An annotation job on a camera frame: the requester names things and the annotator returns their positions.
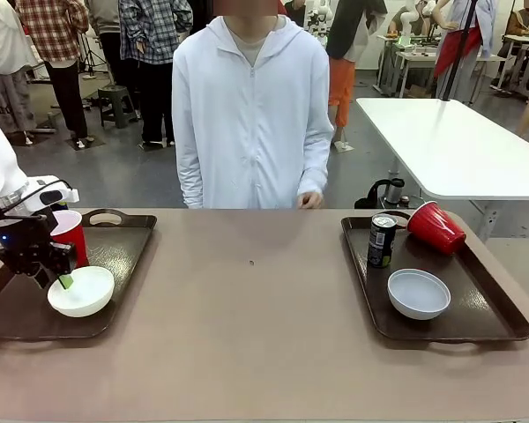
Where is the bystander in blue plaid shirt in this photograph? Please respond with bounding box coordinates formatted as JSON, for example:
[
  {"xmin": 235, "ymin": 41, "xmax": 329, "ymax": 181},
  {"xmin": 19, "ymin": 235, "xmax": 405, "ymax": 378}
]
[{"xmin": 118, "ymin": 0, "xmax": 194, "ymax": 149}]

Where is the white folding table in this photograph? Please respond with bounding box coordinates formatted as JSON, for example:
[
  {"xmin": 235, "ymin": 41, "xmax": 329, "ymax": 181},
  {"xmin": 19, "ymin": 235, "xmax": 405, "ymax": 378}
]
[{"xmin": 355, "ymin": 97, "xmax": 529, "ymax": 241}]

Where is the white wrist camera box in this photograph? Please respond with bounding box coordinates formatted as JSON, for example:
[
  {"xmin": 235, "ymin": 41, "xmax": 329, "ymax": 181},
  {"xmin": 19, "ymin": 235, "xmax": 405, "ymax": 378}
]
[{"xmin": 24, "ymin": 174, "xmax": 79, "ymax": 213}]

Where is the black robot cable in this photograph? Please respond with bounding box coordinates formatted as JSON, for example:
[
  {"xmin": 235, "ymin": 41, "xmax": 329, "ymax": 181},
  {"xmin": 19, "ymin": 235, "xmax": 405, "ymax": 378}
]
[{"xmin": 0, "ymin": 178, "xmax": 71, "ymax": 224}]

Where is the red plastic cup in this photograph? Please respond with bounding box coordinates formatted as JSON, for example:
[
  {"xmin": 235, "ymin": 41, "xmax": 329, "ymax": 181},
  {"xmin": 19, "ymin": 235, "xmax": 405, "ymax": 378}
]
[
  {"xmin": 406, "ymin": 200, "xmax": 467, "ymax": 256},
  {"xmin": 50, "ymin": 210, "xmax": 90, "ymax": 270}
]

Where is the grey background work table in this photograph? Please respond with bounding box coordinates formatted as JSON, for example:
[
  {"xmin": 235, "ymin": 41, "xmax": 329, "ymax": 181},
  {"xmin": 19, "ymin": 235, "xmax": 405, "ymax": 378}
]
[{"xmin": 376, "ymin": 33, "xmax": 446, "ymax": 99}]

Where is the person's right forearm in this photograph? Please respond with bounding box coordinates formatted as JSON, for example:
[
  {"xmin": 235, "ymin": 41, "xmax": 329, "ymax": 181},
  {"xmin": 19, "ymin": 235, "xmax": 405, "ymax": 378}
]
[{"xmin": 175, "ymin": 127, "xmax": 206, "ymax": 209}]

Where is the white plastic bowl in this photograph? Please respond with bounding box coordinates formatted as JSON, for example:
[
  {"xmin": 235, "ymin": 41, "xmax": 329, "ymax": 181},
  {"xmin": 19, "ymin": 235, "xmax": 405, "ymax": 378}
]
[
  {"xmin": 47, "ymin": 265, "xmax": 115, "ymax": 318},
  {"xmin": 387, "ymin": 268, "xmax": 451, "ymax": 322}
]

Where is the person in white hoodie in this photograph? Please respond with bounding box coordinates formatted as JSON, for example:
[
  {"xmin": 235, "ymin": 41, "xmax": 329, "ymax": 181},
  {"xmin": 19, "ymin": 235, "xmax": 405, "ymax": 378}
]
[{"xmin": 171, "ymin": 0, "xmax": 336, "ymax": 211}]

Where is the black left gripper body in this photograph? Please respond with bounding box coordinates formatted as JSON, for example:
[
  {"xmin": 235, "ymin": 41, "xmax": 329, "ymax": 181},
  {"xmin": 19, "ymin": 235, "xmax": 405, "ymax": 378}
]
[{"xmin": 0, "ymin": 213, "xmax": 78, "ymax": 278}]

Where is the brown plastic serving tray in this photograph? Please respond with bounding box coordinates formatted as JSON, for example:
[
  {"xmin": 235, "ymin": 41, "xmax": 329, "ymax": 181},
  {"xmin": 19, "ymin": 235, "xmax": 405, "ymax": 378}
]
[
  {"xmin": 0, "ymin": 207, "xmax": 159, "ymax": 341},
  {"xmin": 339, "ymin": 210, "xmax": 529, "ymax": 353}
]

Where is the black bag with grey pump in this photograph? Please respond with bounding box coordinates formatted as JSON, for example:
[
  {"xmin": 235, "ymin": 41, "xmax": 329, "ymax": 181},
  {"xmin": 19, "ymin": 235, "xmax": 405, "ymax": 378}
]
[{"xmin": 354, "ymin": 178, "xmax": 418, "ymax": 211}]

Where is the bystander with red apron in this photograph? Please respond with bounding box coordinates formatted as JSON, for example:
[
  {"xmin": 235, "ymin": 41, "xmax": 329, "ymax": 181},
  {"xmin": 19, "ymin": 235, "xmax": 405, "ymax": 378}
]
[{"xmin": 434, "ymin": 0, "xmax": 497, "ymax": 105}]

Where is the person's left forearm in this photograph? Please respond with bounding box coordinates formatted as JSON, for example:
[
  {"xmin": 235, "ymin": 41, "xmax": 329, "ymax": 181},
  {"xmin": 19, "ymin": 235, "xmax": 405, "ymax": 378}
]
[{"xmin": 297, "ymin": 127, "xmax": 334, "ymax": 196}]

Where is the bystander in brown jacket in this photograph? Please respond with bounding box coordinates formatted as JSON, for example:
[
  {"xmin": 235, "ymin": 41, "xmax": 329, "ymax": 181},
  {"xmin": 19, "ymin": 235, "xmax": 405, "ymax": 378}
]
[{"xmin": 506, "ymin": 0, "xmax": 529, "ymax": 40}]

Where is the bystander in orange shorts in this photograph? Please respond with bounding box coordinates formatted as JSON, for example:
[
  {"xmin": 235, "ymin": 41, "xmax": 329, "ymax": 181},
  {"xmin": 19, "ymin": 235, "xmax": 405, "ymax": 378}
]
[{"xmin": 325, "ymin": 0, "xmax": 389, "ymax": 149}]

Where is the bystander in red plaid shirt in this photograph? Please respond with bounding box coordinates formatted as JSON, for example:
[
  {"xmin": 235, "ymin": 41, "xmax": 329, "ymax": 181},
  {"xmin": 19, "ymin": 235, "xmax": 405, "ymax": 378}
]
[{"xmin": 15, "ymin": 0, "xmax": 92, "ymax": 143}]

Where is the person's left hand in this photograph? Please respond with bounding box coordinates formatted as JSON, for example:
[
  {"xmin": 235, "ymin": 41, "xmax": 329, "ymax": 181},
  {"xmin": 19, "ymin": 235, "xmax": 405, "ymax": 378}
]
[{"xmin": 296, "ymin": 190, "xmax": 325, "ymax": 210}]

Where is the black Pepsi can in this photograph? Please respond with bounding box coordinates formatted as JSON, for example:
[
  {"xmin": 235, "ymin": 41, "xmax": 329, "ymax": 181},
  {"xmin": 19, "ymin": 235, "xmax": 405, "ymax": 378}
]
[{"xmin": 366, "ymin": 213, "xmax": 399, "ymax": 270}]

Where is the dark green plastic stool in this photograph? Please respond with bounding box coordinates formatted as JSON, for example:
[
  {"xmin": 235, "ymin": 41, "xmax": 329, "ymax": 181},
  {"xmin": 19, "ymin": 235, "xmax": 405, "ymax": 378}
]
[{"xmin": 97, "ymin": 85, "xmax": 138, "ymax": 129}]

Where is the bystander in white clothes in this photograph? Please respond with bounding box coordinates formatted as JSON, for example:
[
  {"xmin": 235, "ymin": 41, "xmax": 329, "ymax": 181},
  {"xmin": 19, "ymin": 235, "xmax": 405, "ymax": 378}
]
[{"xmin": 0, "ymin": 0, "xmax": 39, "ymax": 136}]

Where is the black vertical pole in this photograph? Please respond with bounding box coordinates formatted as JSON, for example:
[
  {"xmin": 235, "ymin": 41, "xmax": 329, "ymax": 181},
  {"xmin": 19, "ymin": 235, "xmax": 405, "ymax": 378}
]
[{"xmin": 440, "ymin": 0, "xmax": 480, "ymax": 102}]

